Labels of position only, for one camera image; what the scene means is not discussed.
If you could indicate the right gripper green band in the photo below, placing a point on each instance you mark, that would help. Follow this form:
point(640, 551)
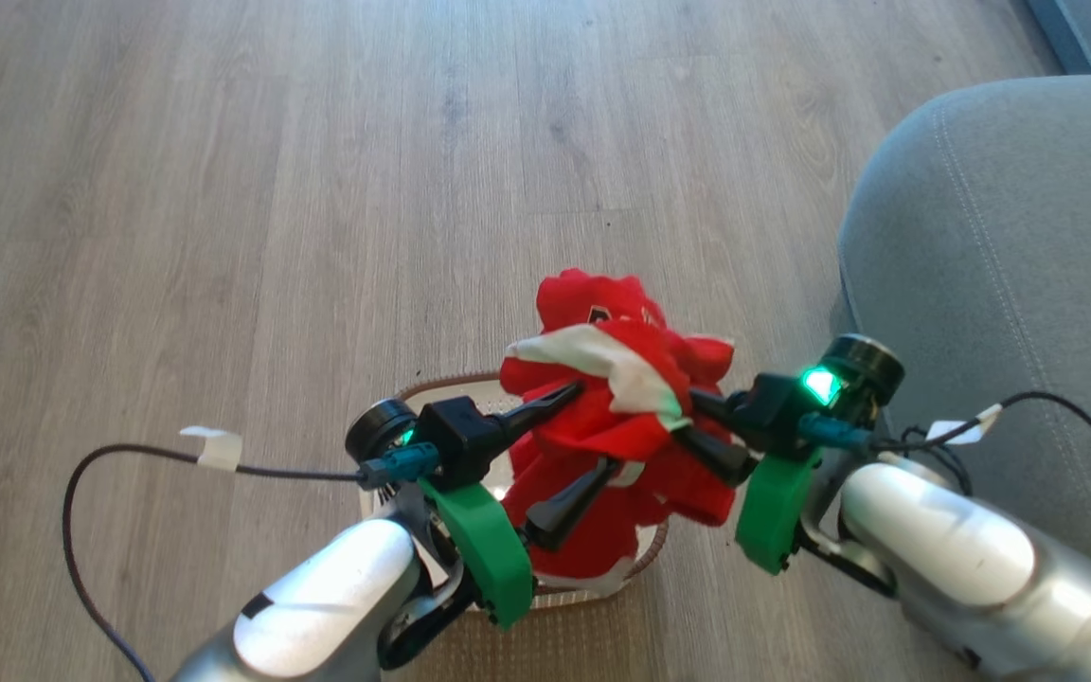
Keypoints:
point(773, 407)

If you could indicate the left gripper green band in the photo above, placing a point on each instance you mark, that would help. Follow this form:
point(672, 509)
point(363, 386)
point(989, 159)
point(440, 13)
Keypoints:
point(456, 436)

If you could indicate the red and white garment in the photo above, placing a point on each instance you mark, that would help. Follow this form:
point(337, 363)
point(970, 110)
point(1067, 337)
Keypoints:
point(602, 431)

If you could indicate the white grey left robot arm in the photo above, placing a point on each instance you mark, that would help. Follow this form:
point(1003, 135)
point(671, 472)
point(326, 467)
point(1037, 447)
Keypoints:
point(337, 597)

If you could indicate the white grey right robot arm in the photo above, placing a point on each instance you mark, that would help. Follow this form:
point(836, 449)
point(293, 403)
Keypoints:
point(943, 540)

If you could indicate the white tape tag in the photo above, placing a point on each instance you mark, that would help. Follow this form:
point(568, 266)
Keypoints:
point(216, 447)
point(951, 429)

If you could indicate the grey fabric sofa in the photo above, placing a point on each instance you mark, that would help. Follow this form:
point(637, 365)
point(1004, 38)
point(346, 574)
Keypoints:
point(1028, 237)

